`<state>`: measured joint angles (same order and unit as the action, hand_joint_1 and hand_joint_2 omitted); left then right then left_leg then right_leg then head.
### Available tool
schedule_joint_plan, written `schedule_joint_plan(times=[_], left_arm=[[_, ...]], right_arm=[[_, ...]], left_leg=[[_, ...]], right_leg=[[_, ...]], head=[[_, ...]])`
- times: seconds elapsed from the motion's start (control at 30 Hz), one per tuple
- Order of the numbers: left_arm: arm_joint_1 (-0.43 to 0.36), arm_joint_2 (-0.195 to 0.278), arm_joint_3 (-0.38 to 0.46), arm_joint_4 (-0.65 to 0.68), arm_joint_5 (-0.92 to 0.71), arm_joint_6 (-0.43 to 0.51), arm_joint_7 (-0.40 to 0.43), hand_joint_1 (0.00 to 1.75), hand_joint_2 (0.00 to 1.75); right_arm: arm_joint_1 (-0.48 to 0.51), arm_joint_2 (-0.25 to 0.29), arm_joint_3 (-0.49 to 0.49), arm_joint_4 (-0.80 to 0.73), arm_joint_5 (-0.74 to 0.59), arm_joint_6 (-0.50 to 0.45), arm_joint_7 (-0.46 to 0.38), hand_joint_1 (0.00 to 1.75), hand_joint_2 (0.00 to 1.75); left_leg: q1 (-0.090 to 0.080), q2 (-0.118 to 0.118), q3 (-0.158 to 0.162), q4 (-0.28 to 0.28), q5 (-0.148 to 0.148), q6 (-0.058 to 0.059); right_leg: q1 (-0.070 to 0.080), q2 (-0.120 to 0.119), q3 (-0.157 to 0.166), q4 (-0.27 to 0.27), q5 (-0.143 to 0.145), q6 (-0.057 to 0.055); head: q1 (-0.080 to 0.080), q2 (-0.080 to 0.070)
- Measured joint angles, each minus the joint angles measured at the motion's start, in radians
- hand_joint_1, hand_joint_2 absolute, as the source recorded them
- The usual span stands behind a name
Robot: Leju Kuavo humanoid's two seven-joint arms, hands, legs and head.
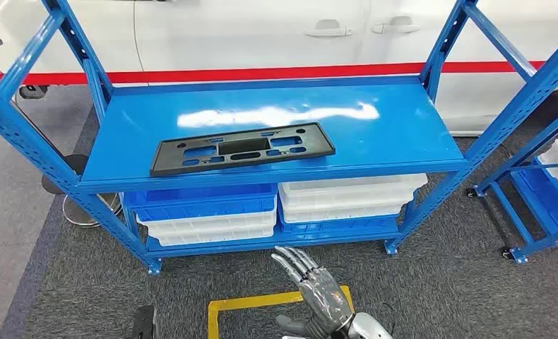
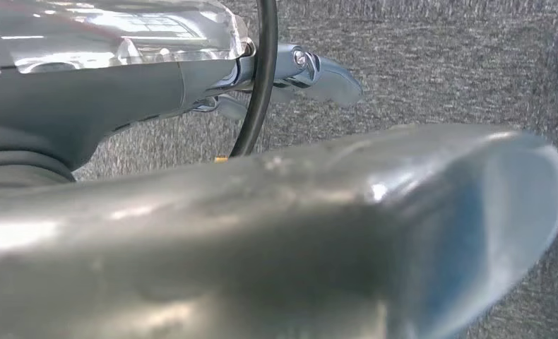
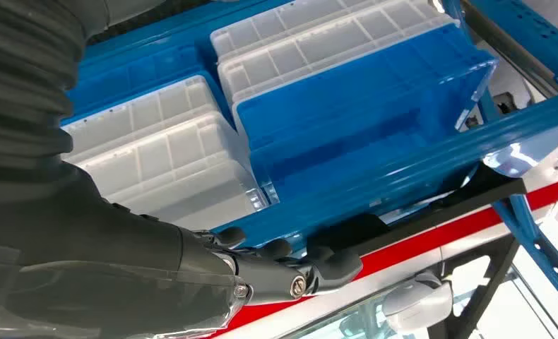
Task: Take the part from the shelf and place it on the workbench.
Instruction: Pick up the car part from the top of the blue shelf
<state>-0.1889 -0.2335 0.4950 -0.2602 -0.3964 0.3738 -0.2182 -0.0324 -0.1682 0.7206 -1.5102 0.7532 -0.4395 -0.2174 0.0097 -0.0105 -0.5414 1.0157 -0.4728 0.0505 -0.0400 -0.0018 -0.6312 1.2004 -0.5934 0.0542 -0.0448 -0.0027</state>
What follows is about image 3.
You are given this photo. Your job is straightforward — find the blue metal shelf rack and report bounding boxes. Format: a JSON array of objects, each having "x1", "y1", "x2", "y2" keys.
[{"x1": 61, "y1": 0, "x2": 558, "y2": 319}]

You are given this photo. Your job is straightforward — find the white plastic bin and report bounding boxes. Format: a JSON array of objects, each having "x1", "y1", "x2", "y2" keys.
[
  {"x1": 78, "y1": 114, "x2": 268, "y2": 230},
  {"x1": 217, "y1": 9, "x2": 458, "y2": 106},
  {"x1": 61, "y1": 74, "x2": 224, "y2": 165},
  {"x1": 210, "y1": 0, "x2": 434, "y2": 61}
]

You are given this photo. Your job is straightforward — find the blue plastic bin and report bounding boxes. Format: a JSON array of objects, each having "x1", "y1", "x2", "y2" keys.
[
  {"x1": 64, "y1": 40, "x2": 235, "y2": 126},
  {"x1": 234, "y1": 23, "x2": 497, "y2": 207}
]

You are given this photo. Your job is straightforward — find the red barrier belt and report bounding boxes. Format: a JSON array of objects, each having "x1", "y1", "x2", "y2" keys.
[{"x1": 208, "y1": 175, "x2": 558, "y2": 339}]

